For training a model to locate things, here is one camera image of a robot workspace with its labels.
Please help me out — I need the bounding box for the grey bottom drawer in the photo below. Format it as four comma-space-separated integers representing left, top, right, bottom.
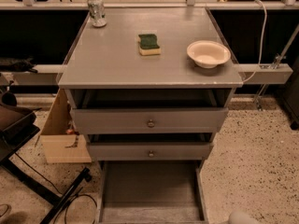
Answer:
95, 161, 209, 224

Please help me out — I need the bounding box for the grey drawer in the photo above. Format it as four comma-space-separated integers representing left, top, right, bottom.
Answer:
71, 108, 228, 134
95, 161, 209, 224
88, 142, 213, 161

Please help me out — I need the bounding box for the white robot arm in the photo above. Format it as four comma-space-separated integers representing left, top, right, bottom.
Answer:
228, 211, 261, 224

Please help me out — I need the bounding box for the grey drawer cabinet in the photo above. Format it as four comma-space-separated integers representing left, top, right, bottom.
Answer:
56, 6, 244, 224

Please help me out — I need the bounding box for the grey top drawer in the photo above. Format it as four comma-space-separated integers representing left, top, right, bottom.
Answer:
71, 108, 228, 134

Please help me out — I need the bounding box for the grey middle drawer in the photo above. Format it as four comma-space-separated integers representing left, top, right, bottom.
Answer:
88, 142, 213, 161

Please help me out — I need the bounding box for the green yellow sponge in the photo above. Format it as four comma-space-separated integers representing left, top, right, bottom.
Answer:
138, 34, 161, 56

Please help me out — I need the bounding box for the white bowl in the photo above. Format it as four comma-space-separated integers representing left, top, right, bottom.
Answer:
187, 40, 231, 69

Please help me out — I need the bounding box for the cardboard box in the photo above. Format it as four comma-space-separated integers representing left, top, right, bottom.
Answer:
40, 90, 92, 163

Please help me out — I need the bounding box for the crushed silver can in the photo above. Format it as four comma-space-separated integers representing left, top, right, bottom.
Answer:
88, 0, 107, 28

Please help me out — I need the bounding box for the dark chair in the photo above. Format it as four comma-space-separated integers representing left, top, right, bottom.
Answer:
0, 91, 40, 163

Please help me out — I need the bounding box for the black stand base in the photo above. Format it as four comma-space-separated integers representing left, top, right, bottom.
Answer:
0, 159, 93, 224

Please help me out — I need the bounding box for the black floor cable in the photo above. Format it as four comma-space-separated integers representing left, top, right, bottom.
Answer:
13, 152, 99, 224

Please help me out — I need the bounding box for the white cable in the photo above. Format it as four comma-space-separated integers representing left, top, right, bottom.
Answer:
242, 0, 269, 84

